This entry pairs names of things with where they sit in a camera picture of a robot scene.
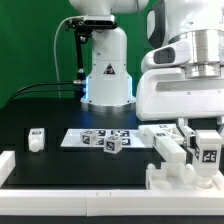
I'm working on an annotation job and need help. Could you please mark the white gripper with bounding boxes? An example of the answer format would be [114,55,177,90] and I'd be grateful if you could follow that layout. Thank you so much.
[136,67,224,157]

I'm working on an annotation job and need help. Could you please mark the white chair back frame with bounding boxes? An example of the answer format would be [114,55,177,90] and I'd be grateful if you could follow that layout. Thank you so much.
[138,124,187,164]

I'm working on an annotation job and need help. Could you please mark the white chair seat tray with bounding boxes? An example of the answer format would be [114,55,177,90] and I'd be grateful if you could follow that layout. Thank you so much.
[145,162,224,192]

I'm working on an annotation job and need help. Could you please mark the white tagged cube nut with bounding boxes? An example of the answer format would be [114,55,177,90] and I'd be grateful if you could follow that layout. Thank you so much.
[104,135,122,154]

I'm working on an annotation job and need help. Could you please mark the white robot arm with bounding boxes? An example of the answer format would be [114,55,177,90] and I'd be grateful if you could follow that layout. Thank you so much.
[69,0,224,121]

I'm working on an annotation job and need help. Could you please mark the white fiducial tag sheet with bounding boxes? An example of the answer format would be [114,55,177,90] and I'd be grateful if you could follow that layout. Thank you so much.
[61,129,152,148]

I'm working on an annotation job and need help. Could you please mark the white front fence bar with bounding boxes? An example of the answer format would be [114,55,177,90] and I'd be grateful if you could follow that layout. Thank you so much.
[0,190,224,216]

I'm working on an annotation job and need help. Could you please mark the white left fence piece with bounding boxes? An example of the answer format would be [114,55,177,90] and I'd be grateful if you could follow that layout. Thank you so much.
[0,151,16,188]

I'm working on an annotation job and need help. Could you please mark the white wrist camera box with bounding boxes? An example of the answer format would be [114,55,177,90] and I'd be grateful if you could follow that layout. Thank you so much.
[141,40,191,73]

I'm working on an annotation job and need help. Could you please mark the black cables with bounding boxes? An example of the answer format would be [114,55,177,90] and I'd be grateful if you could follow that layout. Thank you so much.
[8,79,87,103]

